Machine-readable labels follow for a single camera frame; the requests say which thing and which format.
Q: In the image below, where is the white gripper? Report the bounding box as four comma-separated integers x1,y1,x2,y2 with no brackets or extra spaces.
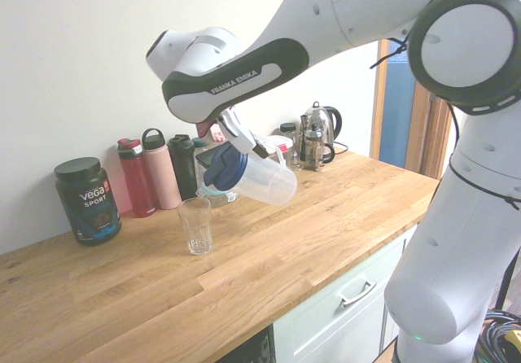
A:
216,107,282,160

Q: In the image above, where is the clear pitcher with blue lid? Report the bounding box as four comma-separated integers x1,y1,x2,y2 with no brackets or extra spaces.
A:
195,136,299,207

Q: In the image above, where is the red water bottle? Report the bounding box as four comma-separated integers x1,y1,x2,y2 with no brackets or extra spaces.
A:
116,137,157,219

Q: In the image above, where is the clear container red white lid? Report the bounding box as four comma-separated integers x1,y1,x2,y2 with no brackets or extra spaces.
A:
266,133,295,164

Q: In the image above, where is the glass jar with black lid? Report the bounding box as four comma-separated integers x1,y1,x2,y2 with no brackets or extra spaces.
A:
279,122,304,172

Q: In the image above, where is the glass french press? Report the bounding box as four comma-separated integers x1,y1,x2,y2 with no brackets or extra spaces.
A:
303,128,337,173

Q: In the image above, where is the stainless steel electric kettle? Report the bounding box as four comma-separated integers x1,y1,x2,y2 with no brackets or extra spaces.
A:
300,101,344,153

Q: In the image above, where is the black shaker bottle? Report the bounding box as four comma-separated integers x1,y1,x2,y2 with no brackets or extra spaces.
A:
167,133,198,202

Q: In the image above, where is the clear faceted drinking glass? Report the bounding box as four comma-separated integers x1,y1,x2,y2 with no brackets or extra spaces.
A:
177,198,214,256

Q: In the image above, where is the pink insulated bottle black cap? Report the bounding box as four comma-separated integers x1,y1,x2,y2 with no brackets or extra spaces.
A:
141,127,183,211

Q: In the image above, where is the blue door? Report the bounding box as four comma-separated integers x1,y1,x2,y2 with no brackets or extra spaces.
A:
381,49,417,173

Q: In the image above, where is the black Vega protein tub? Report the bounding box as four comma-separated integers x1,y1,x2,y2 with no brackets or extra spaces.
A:
54,156,123,247

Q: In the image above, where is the pale green drawer front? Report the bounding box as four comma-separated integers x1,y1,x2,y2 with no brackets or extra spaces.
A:
271,223,419,363

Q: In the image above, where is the dark built-in appliance front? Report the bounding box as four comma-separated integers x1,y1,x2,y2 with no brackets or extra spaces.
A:
222,323,278,363

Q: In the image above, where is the black stand leg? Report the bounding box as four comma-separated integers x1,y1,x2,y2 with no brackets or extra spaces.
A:
493,252,519,312

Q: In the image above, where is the yellow box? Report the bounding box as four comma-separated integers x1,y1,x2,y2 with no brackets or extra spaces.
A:
503,329,521,363

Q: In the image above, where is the wooden door frame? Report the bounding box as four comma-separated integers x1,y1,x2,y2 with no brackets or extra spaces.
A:
369,38,456,182

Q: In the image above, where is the silver drawer handle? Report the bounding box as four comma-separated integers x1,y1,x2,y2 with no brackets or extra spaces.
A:
336,278,378,308

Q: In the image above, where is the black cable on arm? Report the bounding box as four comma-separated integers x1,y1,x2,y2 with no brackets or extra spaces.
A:
369,0,521,212

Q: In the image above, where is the coiled black cable bundle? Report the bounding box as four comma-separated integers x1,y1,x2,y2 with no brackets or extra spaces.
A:
476,308,521,363

